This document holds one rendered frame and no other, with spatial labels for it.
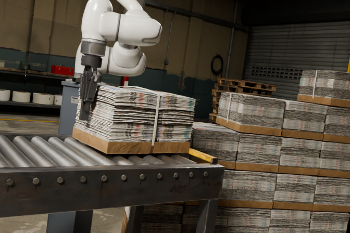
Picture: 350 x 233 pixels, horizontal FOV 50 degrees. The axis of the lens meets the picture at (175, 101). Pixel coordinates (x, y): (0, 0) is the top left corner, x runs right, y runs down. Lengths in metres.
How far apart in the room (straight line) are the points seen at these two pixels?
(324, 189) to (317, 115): 0.49
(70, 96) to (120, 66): 0.32
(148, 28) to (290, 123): 1.33
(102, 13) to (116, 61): 0.79
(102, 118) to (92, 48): 0.25
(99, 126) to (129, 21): 0.39
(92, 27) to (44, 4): 7.25
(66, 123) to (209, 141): 0.83
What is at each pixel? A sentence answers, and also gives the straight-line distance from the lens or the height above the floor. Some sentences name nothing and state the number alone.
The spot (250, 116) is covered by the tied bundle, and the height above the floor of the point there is 0.93.
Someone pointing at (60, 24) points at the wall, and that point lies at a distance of 8.78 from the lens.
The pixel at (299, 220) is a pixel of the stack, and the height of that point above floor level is 0.31.
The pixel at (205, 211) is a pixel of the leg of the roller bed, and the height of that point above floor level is 0.63.
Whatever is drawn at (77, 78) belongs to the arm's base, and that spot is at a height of 1.03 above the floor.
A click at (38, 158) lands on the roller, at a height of 0.79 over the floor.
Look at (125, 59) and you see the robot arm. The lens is 2.13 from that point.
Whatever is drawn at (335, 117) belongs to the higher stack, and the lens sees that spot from 2.63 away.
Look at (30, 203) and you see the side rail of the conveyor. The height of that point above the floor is 0.71.
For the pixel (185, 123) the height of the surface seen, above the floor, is 0.93.
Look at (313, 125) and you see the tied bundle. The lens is 2.54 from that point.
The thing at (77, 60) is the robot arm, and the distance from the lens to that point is 2.20.
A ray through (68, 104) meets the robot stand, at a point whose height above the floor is 0.87.
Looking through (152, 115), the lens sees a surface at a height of 0.95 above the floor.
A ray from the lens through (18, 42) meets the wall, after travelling 8.54.
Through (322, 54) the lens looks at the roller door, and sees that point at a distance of 9.92.
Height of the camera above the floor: 1.09
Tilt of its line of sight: 3 degrees down
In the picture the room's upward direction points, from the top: 8 degrees clockwise
